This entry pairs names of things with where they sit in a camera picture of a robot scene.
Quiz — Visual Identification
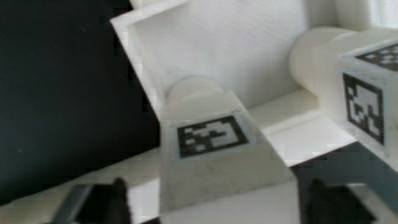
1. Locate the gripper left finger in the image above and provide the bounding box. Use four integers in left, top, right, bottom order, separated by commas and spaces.
49, 178, 131, 224

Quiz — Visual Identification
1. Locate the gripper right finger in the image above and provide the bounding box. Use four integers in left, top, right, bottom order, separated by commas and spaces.
300, 178, 398, 224

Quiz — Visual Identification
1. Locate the white chair leg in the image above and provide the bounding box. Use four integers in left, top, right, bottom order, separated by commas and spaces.
154, 75, 298, 213
289, 27, 398, 171

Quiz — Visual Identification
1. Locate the white chair seat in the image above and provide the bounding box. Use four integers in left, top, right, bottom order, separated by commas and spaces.
108, 0, 398, 168

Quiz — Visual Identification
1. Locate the white L-shaped wall fence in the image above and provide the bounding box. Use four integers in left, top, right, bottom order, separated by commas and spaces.
0, 154, 300, 224

